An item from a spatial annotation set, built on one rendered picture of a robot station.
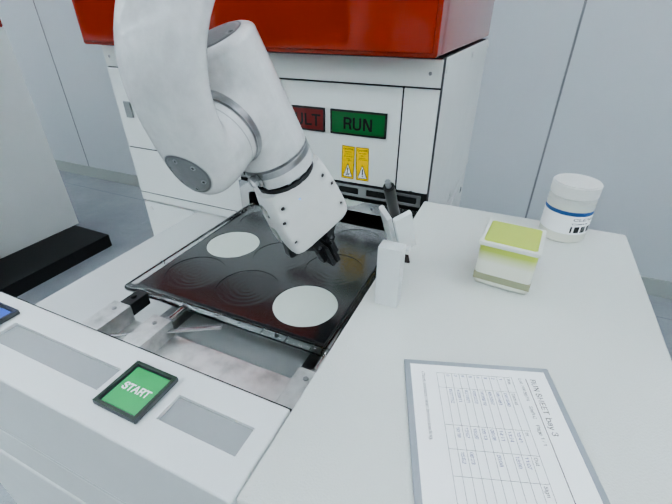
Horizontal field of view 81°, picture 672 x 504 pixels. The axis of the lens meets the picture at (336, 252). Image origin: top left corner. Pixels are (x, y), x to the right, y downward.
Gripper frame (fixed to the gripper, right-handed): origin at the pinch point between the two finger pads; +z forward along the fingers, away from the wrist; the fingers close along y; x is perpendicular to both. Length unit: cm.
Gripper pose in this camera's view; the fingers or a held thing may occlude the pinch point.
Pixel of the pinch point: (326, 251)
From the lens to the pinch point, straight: 59.2
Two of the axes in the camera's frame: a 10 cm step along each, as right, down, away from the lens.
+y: 7.1, -6.6, 2.7
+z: 3.3, 6.4, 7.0
